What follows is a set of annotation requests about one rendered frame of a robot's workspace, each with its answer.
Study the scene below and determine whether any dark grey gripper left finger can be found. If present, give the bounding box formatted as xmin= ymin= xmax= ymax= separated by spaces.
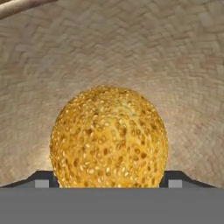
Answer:
xmin=0 ymin=170 xmax=60 ymax=189

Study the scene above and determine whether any golden sesame bread roll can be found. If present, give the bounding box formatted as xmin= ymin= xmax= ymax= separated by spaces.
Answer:
xmin=49 ymin=85 xmax=170 ymax=189

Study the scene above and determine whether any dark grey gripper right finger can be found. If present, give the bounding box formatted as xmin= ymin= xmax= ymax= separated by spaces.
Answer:
xmin=159 ymin=170 xmax=217 ymax=189

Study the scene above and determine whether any woven wicker basket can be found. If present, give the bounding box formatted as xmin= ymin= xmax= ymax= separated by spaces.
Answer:
xmin=0 ymin=0 xmax=224 ymax=188

